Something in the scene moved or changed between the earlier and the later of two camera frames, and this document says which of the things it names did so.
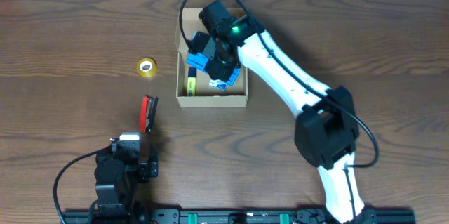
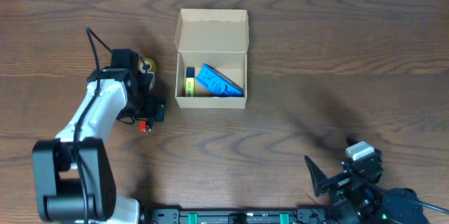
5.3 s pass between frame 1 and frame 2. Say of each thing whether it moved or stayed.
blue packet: moved
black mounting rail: stayed
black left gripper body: moved
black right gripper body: moved
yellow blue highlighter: stayed
